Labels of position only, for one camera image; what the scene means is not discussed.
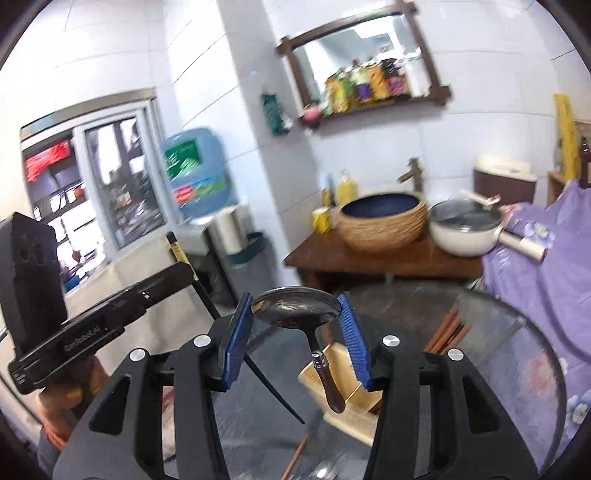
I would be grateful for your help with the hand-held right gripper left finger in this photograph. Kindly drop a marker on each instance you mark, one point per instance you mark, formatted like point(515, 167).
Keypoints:
point(238, 337)

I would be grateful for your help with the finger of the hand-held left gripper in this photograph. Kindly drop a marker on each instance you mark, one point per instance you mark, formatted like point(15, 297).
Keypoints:
point(157, 286)

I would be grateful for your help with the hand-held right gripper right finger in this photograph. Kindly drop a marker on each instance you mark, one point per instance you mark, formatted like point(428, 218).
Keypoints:
point(353, 341)

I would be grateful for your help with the black chopstick gold band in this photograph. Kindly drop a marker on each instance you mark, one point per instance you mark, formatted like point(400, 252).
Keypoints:
point(205, 297)

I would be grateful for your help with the cream plastic utensil holder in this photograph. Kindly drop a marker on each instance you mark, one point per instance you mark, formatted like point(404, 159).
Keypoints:
point(344, 424)

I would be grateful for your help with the brown wooden chopstick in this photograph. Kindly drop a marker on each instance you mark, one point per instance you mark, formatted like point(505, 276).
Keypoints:
point(293, 459)
point(459, 336)
point(443, 325)
point(450, 333)

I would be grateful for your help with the person's left forearm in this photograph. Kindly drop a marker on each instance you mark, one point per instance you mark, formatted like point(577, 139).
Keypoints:
point(48, 457)

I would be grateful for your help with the person's left hand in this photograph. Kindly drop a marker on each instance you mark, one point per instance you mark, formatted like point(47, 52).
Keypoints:
point(69, 406)

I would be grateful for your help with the grey water dispenser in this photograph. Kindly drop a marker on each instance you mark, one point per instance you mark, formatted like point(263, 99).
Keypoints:
point(249, 281)

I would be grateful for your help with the wooden counter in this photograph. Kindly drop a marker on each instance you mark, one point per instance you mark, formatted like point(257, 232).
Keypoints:
point(332, 258)

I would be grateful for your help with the white cup dispenser teal holder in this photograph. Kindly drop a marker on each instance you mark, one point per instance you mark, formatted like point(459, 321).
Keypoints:
point(231, 230)

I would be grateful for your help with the wicker wash basin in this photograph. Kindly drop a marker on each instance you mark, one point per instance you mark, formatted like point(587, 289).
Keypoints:
point(383, 230)

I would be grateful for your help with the blue water jug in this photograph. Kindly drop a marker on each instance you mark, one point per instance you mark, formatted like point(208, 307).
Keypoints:
point(198, 175)

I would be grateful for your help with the yellow cup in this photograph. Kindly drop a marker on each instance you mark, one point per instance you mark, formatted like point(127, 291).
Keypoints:
point(322, 220)

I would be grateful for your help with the round glass table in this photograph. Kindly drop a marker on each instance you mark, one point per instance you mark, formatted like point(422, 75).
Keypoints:
point(485, 369)

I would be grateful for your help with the yellow soap bottle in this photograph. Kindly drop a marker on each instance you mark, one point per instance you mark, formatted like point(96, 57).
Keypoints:
point(346, 189)

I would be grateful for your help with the brass faucet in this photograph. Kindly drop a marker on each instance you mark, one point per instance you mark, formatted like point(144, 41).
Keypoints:
point(413, 177)

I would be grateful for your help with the white ladle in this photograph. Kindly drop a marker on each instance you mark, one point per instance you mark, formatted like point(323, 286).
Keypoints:
point(480, 198)

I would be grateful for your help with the purple floral cloth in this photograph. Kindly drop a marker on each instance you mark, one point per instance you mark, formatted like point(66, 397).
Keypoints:
point(545, 286)

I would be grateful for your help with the brown white rice cooker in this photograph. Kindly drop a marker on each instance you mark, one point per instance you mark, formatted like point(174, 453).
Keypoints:
point(503, 184)

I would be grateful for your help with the pink bowl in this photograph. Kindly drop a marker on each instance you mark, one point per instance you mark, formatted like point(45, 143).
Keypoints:
point(311, 112)

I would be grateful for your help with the yellow snack packet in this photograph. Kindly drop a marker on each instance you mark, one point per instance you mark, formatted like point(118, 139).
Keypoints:
point(331, 94)

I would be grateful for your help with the dark bottle purple label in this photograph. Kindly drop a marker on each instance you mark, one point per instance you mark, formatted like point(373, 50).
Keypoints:
point(398, 78)

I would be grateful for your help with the brown glass bottle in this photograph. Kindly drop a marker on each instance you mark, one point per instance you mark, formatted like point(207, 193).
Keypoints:
point(585, 166)

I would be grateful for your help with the yellow roll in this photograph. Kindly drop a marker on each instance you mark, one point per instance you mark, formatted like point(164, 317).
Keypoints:
point(567, 138)

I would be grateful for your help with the wooden framed mirror shelf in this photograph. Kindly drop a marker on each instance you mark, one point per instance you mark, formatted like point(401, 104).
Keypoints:
point(360, 46)

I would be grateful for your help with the metal frame window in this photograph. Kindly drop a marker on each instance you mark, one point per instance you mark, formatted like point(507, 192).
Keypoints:
point(124, 184)

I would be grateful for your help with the green wall packet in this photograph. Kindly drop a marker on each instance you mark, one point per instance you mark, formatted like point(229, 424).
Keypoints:
point(276, 113)

